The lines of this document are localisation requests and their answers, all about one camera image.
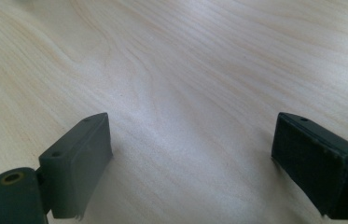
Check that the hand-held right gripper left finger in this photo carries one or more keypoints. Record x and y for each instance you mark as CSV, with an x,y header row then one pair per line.
x,y
75,168

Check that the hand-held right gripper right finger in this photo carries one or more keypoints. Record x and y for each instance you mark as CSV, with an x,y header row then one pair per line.
x,y
314,161

